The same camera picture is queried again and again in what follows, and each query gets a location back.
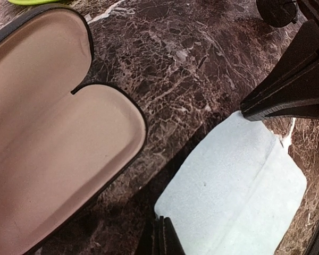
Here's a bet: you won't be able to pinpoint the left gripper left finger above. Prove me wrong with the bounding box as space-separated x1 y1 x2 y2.
150 216 165 255

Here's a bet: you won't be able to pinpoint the black sunglasses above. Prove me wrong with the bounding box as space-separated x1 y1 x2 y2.
256 0 298 28

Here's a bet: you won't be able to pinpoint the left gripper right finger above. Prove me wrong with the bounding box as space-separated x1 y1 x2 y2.
162 217 185 255

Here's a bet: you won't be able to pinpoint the black glasses case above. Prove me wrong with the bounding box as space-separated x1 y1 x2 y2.
0 4 147 254

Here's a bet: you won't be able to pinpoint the green plate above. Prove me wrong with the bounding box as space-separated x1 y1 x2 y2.
8 0 60 6

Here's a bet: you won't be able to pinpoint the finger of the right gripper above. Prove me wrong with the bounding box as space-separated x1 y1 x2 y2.
241 103 319 121
240 20 319 112

